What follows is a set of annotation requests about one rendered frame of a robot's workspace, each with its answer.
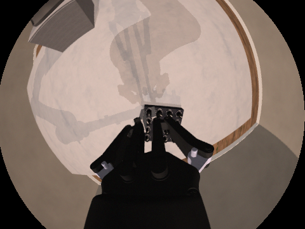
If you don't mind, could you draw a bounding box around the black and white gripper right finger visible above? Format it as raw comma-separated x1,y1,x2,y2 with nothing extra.
150,107,214,179

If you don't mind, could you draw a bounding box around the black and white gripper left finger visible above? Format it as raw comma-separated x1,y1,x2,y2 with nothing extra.
90,109,147,181

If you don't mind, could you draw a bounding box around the black square panel with knobs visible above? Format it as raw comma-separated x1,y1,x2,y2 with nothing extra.
144,104,184,143

